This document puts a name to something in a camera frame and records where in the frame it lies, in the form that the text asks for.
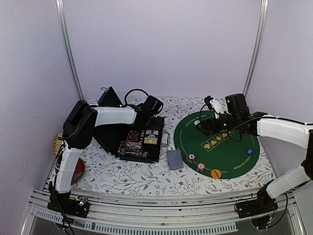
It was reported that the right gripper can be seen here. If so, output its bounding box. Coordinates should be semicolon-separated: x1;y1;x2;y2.
196;114;240;137

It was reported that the black poker chip case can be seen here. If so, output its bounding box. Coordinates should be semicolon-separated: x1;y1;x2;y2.
93;87;164;163

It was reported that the blue small blind button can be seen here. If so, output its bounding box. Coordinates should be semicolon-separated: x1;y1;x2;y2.
245;148;254;156

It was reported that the orange big blind button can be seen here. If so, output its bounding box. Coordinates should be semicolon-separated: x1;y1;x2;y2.
211;169;222;179

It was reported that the purple black chip stack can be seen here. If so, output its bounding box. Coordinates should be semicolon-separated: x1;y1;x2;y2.
186;153;196;163

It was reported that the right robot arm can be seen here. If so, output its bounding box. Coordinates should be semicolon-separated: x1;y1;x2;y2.
196;94;313;213

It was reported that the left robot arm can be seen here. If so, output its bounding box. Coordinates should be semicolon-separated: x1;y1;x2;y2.
51;94;164;212

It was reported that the boxed playing cards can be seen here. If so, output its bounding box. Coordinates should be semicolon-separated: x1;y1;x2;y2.
144;129;159;145

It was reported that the red triangle all-in marker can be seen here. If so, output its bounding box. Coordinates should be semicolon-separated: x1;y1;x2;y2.
126;131;138;142

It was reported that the green poker felt mat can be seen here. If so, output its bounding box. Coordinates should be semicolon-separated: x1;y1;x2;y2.
174;111;260;179

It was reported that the poker chip row near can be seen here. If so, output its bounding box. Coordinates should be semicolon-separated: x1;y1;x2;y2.
117;141;149;158

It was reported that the blue playing card deck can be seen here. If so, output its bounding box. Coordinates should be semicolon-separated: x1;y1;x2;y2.
166;149;183;170

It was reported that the floral tablecloth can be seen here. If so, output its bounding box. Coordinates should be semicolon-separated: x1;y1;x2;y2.
70;97;275;196

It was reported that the red embroidered round cushion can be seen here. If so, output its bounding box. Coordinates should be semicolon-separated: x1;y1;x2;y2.
71;158;85;185

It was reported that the woven wicker basket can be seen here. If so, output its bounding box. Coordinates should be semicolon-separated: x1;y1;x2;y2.
53;133;63;158

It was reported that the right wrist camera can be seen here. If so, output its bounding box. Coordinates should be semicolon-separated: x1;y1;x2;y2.
204;96;224;119

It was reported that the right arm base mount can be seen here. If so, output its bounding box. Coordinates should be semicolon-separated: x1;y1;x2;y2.
234;196;278;230

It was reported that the right aluminium frame post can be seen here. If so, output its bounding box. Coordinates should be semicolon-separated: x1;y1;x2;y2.
243;0;269;98

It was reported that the aluminium frame post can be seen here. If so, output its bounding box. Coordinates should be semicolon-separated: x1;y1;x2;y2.
55;0;85;100
243;0;269;98

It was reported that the front aluminium rail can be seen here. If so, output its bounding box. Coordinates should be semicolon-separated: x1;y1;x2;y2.
21;188;306;235

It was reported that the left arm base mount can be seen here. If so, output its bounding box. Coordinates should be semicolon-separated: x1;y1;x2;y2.
47;192;90;218

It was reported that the left aluminium frame post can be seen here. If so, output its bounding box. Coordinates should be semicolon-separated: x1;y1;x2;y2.
55;0;85;100

